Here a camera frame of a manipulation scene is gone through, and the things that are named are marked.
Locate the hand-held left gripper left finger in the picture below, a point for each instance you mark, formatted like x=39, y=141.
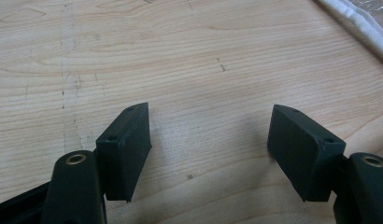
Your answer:
x=124, y=155

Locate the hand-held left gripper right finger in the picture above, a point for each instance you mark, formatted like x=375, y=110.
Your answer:
x=300, y=149

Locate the white cloth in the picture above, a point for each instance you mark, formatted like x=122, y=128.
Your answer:
x=361, y=21

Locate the shiny dark plastic sheet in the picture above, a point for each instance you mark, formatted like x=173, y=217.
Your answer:
x=379, y=12

